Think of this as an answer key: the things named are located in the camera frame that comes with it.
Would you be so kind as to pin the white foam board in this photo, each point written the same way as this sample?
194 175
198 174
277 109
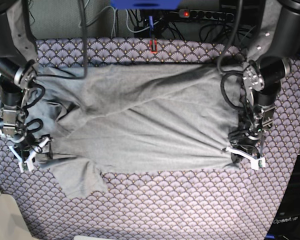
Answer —
12 224

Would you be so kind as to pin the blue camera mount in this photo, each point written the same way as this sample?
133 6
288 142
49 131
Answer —
145 4

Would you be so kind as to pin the patterned purple tablecloth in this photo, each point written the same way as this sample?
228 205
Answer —
180 205

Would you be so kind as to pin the black OpenArm box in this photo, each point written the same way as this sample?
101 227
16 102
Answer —
293 200

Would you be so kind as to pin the red table clamp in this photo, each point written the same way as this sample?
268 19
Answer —
153 46

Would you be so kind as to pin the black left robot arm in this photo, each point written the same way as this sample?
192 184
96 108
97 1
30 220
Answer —
276 41

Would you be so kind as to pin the blue clamp handle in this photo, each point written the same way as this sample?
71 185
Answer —
151 23

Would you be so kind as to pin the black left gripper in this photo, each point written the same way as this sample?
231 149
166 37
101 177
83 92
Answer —
246 141

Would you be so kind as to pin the light grey T-shirt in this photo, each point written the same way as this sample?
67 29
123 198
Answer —
130 119

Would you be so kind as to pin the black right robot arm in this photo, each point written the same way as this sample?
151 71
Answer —
19 90

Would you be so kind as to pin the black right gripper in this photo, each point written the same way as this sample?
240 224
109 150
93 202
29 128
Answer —
26 146

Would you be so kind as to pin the white camera bracket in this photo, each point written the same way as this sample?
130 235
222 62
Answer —
256 162
29 167

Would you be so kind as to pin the black power strip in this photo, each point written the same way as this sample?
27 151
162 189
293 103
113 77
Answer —
206 15

